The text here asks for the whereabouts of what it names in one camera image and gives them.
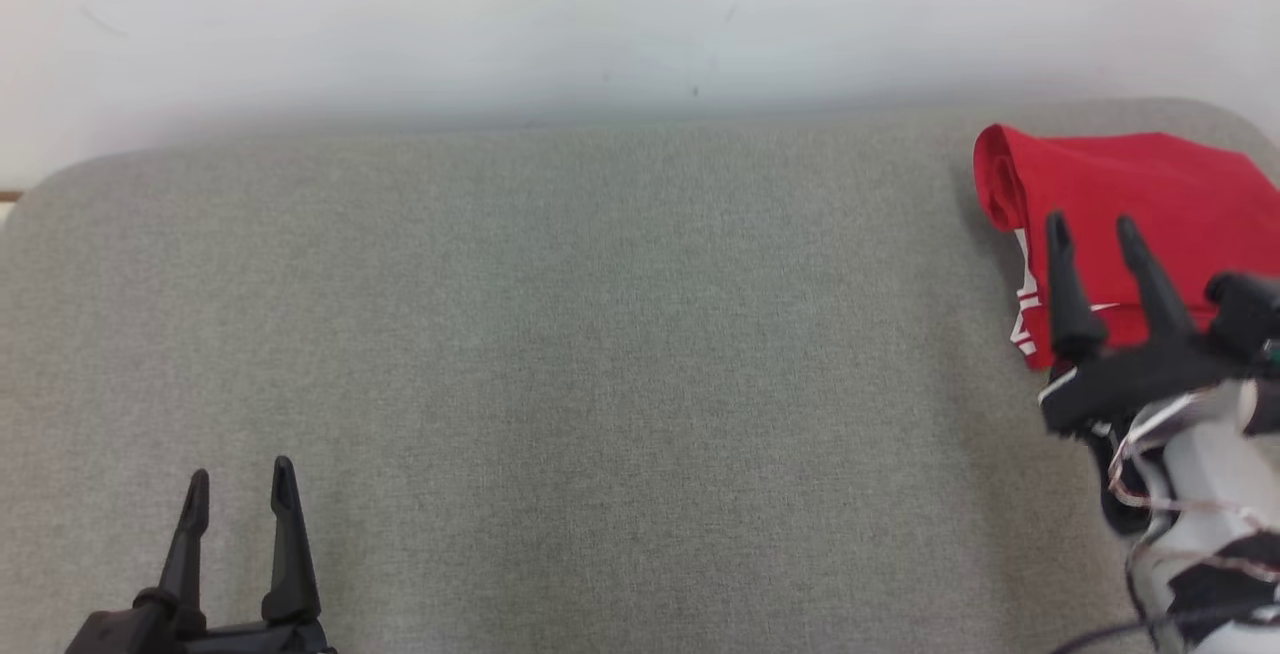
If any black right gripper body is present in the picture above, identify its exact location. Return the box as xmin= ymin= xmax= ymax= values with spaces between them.
xmin=1038 ymin=331 xmax=1263 ymax=437

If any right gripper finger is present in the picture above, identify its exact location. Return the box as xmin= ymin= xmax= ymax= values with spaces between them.
xmin=1116 ymin=215 xmax=1198 ymax=341
xmin=1045 ymin=212 xmax=1110 ymax=365

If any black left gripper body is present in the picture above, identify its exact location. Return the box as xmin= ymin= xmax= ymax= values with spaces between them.
xmin=165 ymin=619 xmax=339 ymax=654

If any red basketball jersey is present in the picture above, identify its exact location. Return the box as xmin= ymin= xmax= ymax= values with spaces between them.
xmin=973 ymin=124 xmax=1280 ymax=370

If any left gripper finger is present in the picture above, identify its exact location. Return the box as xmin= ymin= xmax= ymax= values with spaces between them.
xmin=157 ymin=469 xmax=212 ymax=627
xmin=261 ymin=456 xmax=323 ymax=625

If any grey fabric sofa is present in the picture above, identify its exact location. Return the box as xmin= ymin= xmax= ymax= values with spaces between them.
xmin=0 ymin=99 xmax=1280 ymax=654

